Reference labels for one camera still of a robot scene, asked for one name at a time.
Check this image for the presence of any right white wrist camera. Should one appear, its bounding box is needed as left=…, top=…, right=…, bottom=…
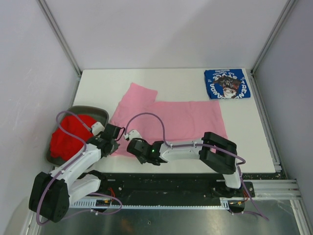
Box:
left=124, top=130, right=142, bottom=141

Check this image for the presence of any left aluminium frame post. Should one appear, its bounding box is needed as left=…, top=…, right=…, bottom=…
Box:
left=36, top=0, right=82, bottom=77

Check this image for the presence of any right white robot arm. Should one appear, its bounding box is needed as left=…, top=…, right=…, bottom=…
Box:
left=127, top=132, right=245, bottom=196

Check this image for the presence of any white slotted cable duct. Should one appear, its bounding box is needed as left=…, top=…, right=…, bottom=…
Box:
left=69, top=197, right=245, bottom=211

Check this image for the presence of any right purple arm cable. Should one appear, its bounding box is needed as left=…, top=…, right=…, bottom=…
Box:
left=124, top=112, right=246, bottom=172

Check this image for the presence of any folded blue printed t shirt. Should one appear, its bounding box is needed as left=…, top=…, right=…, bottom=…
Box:
left=204, top=69, right=251, bottom=100

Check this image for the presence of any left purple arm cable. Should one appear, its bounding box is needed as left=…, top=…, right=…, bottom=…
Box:
left=36, top=110, right=97, bottom=225

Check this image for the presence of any red t shirt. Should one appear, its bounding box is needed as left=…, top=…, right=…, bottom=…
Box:
left=50, top=115, right=93, bottom=161

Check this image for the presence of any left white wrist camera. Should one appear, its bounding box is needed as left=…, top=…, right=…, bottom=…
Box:
left=91, top=121, right=105, bottom=136

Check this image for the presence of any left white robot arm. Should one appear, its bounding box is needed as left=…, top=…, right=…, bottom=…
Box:
left=28, top=122, right=122, bottom=225

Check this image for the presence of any pink t shirt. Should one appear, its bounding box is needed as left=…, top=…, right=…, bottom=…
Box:
left=110, top=83, right=227, bottom=143

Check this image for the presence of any grey plastic tray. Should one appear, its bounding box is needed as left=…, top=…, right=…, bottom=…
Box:
left=45, top=105, right=109, bottom=166

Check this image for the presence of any right aluminium frame post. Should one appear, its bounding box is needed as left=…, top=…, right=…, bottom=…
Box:
left=250, top=0, right=298, bottom=74

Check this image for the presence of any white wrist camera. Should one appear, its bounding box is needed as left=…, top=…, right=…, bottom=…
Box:
left=124, top=130, right=142, bottom=141
left=91, top=121, right=105, bottom=136

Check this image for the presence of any aluminium frame post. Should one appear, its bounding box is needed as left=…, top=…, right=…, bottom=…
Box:
left=36, top=0, right=82, bottom=77
left=250, top=0, right=298, bottom=74

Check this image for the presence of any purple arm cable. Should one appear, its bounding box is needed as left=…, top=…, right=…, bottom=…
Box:
left=36, top=110, right=97, bottom=225
left=124, top=112, right=246, bottom=172

